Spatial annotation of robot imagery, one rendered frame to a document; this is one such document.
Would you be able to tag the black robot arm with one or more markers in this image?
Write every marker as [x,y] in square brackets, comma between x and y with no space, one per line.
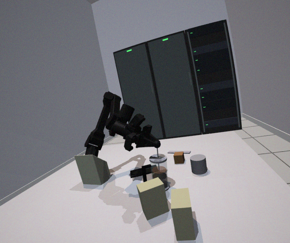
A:
[117,120]

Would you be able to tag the brown cube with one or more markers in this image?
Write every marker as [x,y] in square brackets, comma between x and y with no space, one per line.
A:
[179,157]

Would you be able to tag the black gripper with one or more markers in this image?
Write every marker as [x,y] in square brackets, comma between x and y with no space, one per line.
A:
[142,138]

